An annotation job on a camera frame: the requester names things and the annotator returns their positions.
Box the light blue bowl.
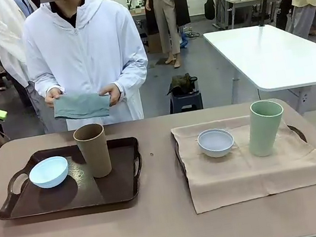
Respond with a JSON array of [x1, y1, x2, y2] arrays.
[[26, 154, 72, 192]]

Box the green cloth mat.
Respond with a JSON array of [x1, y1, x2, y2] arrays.
[[50, 87, 113, 125]]

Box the tan tall cup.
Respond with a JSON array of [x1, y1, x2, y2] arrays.
[[71, 121, 114, 181]]

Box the grey-blue bowl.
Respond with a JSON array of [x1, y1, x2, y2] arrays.
[[196, 125, 237, 160]]

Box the beige cloth mat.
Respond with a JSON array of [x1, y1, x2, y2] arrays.
[[170, 105, 316, 217]]

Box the mint green tall cup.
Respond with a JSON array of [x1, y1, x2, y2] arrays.
[[241, 97, 291, 159]]

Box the person's left forearm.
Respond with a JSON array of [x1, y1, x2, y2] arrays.
[[107, 56, 153, 98]]

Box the person's right forearm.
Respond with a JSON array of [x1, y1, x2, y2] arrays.
[[32, 69, 62, 99]]

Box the dark brown tray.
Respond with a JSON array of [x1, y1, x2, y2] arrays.
[[173, 119, 312, 187], [0, 135, 149, 222]]

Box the person's right hand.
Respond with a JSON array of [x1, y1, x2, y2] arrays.
[[42, 85, 68, 110]]

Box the person's left hand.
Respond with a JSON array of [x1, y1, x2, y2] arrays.
[[97, 81, 122, 107]]

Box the bystander in white coat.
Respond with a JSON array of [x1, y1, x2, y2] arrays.
[[0, 0, 55, 141]]

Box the person in white hoodie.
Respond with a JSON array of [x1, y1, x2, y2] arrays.
[[16, 0, 158, 137]]

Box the blue plastic stool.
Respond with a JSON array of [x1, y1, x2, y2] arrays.
[[167, 89, 204, 115]]

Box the dark green bag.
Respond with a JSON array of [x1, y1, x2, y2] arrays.
[[164, 71, 201, 97]]

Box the black backpack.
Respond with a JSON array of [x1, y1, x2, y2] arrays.
[[202, 0, 218, 21]]

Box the white table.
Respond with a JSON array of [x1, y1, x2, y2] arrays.
[[202, 15, 316, 129]]

